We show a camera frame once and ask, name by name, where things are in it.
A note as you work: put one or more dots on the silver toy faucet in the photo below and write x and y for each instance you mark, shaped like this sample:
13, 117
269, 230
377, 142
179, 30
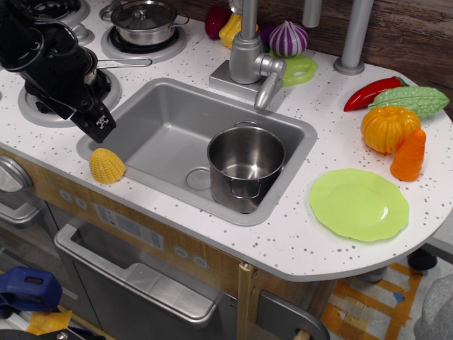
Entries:
249, 73

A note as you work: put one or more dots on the orange toy pumpkin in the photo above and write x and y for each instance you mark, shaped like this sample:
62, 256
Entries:
385, 129

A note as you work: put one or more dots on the lidded steel pot rear burner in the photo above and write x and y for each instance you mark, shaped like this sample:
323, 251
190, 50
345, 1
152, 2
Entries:
143, 23

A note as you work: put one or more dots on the grey support pole middle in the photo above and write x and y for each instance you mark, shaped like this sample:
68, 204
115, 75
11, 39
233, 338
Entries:
311, 13

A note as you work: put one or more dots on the yellow toy bell pepper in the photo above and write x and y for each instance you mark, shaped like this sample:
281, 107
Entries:
230, 30

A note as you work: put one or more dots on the grey toy sink basin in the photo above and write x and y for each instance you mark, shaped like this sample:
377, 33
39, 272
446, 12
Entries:
162, 135

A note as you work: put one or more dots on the green plastic plate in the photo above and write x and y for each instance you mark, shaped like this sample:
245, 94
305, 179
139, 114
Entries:
359, 205

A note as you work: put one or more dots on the rear left stove burner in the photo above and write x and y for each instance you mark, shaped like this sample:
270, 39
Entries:
70, 12

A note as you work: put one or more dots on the lidded steel saucepan front burner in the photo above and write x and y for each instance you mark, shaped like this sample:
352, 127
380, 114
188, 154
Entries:
120, 63

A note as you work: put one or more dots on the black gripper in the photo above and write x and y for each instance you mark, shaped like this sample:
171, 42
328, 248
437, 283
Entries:
57, 82

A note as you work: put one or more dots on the dark red toy vegetable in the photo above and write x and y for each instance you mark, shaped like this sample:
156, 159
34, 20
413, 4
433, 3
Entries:
216, 18

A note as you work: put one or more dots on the yellow toy corn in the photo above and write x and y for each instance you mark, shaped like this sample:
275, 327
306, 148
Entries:
105, 166

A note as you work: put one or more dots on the black caster wheel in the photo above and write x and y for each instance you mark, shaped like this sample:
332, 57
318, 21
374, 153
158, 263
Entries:
422, 260

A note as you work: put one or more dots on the purple striped toy onion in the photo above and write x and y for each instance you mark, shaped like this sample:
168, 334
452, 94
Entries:
288, 40

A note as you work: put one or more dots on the steel pot in sink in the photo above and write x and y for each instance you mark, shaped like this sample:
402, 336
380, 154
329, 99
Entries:
245, 161

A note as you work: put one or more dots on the grey dishwasher door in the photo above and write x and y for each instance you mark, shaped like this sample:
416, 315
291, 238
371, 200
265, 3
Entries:
137, 296

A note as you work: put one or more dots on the green toy bitter gourd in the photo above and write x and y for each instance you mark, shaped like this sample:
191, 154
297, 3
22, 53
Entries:
423, 101

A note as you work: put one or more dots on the green toy slice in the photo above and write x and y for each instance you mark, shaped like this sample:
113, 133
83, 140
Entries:
300, 69

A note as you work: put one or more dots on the blue clamp tool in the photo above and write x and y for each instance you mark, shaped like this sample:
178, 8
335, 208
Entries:
29, 290

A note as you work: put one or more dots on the grey cabinet door handle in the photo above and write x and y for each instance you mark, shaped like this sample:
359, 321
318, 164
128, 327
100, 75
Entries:
285, 320

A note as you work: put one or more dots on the orange toy carrot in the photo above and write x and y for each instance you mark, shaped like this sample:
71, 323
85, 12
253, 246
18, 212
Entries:
408, 162

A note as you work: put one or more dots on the grey support pole right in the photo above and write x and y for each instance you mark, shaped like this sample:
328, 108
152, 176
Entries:
350, 62

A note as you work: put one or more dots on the rear right stove burner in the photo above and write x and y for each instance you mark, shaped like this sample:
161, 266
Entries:
117, 49

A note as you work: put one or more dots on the red toy chili pepper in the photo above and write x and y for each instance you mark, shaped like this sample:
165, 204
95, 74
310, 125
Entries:
366, 95

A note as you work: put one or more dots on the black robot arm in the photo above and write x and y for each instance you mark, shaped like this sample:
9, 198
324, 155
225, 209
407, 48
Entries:
26, 39

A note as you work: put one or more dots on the grey stove knob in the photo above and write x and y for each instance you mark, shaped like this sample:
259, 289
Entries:
83, 35

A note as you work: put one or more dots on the grey support pole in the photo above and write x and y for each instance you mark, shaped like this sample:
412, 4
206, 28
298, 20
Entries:
311, 13
350, 62

